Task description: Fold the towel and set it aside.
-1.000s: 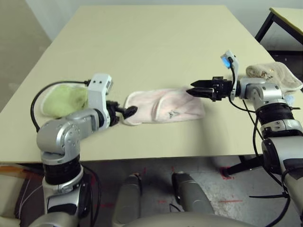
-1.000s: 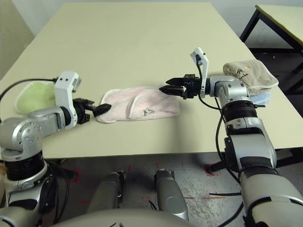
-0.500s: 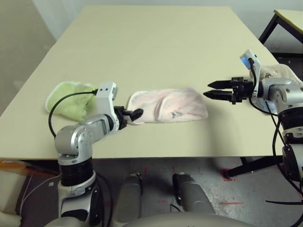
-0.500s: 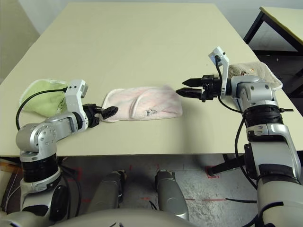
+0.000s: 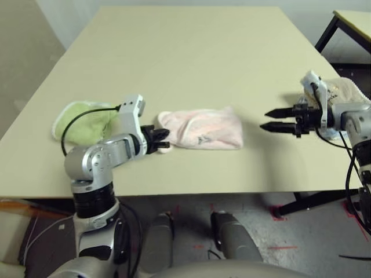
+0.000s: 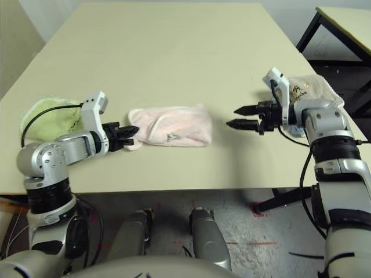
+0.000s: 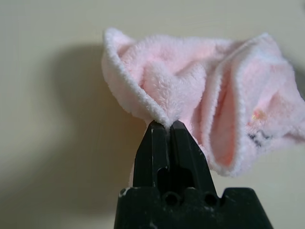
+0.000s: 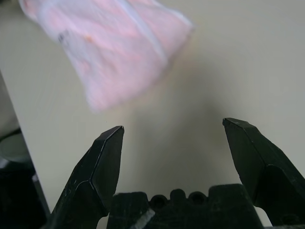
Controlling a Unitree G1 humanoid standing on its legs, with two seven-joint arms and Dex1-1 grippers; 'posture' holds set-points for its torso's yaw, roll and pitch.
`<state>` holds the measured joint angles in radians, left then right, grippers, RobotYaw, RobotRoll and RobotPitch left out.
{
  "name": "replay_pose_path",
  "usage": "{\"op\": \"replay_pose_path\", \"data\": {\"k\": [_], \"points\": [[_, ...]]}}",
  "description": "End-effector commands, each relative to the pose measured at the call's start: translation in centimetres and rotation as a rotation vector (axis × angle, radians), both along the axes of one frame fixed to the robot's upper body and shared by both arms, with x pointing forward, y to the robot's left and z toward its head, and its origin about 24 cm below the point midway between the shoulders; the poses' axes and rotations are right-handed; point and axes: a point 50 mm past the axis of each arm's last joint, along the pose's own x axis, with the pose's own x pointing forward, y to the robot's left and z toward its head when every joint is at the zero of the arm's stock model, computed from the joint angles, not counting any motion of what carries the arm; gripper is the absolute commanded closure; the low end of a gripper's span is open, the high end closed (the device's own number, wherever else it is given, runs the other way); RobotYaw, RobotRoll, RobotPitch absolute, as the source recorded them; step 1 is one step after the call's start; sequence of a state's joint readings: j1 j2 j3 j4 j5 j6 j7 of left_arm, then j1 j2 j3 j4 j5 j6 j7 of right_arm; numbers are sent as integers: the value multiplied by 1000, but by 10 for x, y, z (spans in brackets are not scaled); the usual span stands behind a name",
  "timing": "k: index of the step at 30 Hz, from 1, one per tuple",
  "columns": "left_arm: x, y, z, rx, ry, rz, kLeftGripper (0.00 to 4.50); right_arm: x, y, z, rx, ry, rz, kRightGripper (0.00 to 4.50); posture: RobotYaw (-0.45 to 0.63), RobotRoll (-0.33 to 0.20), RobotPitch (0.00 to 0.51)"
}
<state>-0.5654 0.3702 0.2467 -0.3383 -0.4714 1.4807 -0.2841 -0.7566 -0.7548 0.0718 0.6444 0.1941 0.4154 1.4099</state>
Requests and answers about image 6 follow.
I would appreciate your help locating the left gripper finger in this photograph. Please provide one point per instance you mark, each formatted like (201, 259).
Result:
(129, 130)
(127, 142)

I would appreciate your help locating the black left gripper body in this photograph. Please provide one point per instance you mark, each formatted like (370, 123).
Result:
(111, 137)

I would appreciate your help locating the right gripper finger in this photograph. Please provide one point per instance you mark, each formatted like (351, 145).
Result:
(249, 110)
(243, 124)

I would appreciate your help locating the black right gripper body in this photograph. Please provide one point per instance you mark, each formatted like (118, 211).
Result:
(271, 117)

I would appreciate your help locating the pink terry towel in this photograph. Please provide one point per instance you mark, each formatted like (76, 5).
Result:
(179, 127)

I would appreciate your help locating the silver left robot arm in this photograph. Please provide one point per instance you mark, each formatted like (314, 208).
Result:
(46, 162)

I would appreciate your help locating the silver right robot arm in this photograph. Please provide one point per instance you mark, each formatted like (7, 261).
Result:
(330, 124)

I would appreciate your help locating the light blue folded towel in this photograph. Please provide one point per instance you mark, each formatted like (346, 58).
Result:
(297, 132)

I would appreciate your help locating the beige folded towel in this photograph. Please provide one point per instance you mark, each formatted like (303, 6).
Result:
(316, 87)

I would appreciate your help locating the green folded towel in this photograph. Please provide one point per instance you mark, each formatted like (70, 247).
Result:
(49, 121)

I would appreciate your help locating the red floor tape square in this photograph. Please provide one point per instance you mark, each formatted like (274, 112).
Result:
(255, 212)

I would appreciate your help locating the grey left robot leg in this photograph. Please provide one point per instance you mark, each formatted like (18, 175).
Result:
(129, 236)

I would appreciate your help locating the grey robot leg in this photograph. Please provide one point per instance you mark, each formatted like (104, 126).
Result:
(129, 236)
(208, 240)

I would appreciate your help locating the short black zip tie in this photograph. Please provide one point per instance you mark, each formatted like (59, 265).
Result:
(362, 142)

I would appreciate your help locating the grey right robot leg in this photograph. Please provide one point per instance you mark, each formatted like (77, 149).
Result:
(208, 240)

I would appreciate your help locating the brown wooden board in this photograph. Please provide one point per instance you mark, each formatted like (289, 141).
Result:
(11, 207)

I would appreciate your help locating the beige robot torso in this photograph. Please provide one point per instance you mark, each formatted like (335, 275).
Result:
(150, 267)

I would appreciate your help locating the long black zip tie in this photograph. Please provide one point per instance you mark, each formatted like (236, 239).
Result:
(305, 255)

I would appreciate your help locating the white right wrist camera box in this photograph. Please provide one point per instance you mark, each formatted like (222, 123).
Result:
(282, 95)

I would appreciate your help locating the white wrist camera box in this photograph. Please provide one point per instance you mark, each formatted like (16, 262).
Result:
(282, 95)
(92, 113)

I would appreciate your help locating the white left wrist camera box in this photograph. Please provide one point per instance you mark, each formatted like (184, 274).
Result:
(92, 113)

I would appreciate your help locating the black table leg frame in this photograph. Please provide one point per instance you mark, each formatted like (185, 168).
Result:
(284, 201)

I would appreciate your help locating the beige side table black frame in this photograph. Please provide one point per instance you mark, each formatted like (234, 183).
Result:
(347, 23)

